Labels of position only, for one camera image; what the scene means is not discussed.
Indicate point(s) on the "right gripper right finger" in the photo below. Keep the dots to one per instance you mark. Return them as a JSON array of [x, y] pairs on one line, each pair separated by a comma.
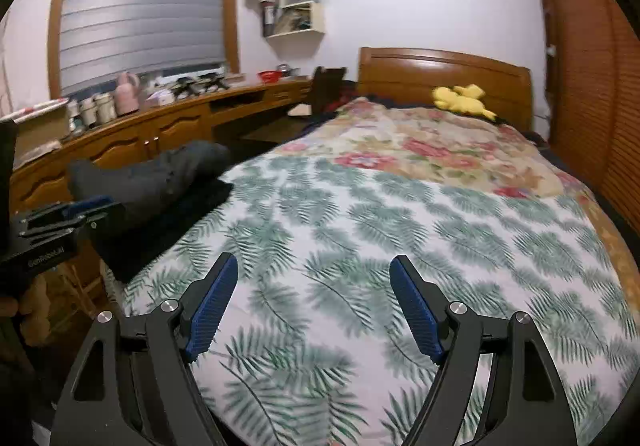
[[525, 402]]

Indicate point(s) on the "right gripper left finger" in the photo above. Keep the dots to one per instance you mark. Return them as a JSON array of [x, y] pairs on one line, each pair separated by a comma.
[[132, 383]]

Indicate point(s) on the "black jacket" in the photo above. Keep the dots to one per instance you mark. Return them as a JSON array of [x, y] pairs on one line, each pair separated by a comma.
[[186, 176]]

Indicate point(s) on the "person's left hand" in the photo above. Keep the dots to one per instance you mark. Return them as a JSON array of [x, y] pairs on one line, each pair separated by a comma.
[[34, 308]]

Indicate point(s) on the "long wooden desk cabinet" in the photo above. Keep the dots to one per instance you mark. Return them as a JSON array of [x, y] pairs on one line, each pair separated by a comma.
[[140, 138]]

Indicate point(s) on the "folded navy blue garment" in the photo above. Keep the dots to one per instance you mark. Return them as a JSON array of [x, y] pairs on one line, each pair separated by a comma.
[[153, 218]]

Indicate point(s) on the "cardboard box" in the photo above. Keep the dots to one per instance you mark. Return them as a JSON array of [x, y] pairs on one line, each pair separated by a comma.
[[43, 125]]

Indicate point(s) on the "pink thermos jug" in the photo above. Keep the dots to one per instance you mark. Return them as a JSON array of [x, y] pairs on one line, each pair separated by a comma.
[[126, 93]]

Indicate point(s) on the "floral and fern bedspread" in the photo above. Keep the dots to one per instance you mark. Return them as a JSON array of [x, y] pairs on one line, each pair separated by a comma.
[[313, 348]]

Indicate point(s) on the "grey window blind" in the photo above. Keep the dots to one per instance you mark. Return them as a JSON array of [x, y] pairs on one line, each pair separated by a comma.
[[100, 39]]

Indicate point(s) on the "red basket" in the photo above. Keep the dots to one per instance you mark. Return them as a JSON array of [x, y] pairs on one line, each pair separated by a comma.
[[270, 76]]

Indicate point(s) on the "yellow plush toy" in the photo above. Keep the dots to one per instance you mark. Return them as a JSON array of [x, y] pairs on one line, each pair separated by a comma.
[[463, 100]]

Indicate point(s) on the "dark wooden chair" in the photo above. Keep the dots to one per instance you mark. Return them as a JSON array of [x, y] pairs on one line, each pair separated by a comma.
[[278, 126]]

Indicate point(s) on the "wooden headboard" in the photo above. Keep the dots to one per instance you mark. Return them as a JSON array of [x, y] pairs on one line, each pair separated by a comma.
[[407, 76]]

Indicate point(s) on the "louvered wooden wardrobe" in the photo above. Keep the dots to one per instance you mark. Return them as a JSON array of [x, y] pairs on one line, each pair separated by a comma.
[[593, 92]]

